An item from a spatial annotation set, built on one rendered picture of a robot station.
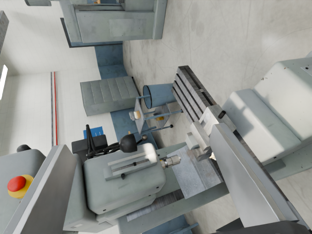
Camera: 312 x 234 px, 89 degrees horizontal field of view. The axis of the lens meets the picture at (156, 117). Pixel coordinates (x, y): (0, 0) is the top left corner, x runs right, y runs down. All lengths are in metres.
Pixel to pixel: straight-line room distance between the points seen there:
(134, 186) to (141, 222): 0.47
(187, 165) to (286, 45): 1.26
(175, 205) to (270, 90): 0.84
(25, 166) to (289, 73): 1.02
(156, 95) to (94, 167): 2.37
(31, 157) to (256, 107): 0.92
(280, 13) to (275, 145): 1.26
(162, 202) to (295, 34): 1.58
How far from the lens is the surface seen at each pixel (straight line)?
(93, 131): 5.92
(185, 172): 1.20
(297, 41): 1.74
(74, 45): 7.68
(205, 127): 0.86
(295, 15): 1.77
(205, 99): 0.98
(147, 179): 0.69
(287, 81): 0.88
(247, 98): 0.90
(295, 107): 0.88
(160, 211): 1.14
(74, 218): 0.66
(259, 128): 0.84
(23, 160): 0.66
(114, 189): 0.68
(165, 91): 3.03
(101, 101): 5.77
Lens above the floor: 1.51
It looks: 18 degrees down
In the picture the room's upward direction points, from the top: 103 degrees counter-clockwise
